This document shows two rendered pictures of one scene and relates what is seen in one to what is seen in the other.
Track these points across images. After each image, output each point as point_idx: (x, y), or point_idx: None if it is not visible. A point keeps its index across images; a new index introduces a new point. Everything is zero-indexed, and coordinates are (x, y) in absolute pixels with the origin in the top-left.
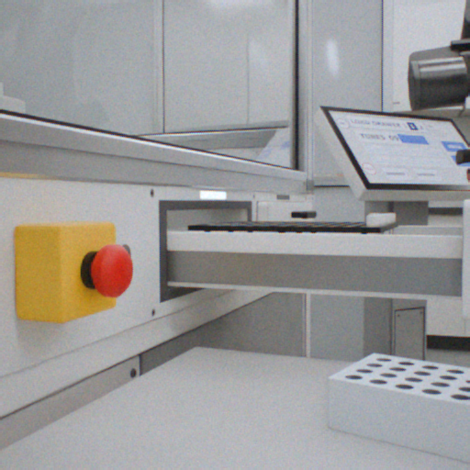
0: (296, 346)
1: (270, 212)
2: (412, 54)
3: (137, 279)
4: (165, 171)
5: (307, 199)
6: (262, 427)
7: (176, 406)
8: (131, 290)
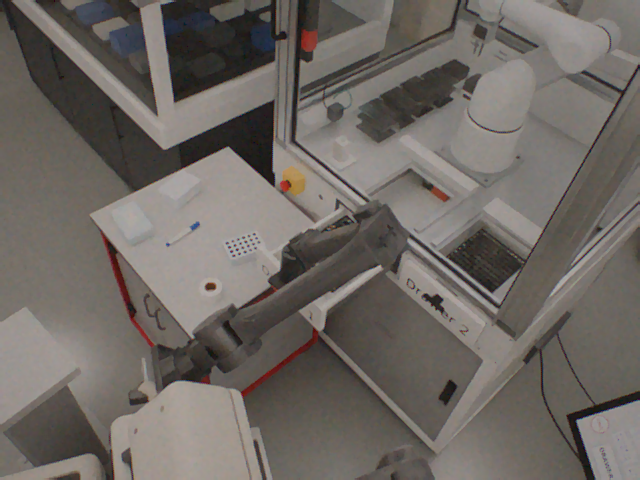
0: (459, 370)
1: (407, 267)
2: (316, 229)
3: (324, 206)
4: (339, 192)
5: (497, 330)
6: (264, 228)
7: (285, 220)
8: (322, 206)
